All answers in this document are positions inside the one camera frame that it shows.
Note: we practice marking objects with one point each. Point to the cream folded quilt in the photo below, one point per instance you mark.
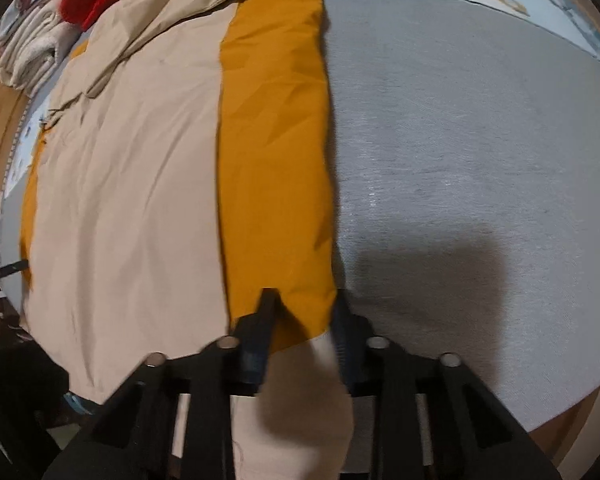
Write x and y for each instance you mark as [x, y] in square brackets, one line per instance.
[30, 25]
[35, 67]

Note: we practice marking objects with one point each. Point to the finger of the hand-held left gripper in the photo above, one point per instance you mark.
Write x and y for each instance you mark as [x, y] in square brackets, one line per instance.
[10, 269]

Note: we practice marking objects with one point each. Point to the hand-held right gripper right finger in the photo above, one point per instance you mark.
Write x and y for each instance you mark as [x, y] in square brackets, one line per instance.
[345, 342]

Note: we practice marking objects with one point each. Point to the beige and yellow hooded coat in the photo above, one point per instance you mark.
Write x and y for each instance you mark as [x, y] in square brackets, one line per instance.
[130, 185]

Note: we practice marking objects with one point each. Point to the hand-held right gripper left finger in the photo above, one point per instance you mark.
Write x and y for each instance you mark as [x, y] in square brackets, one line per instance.
[252, 355]

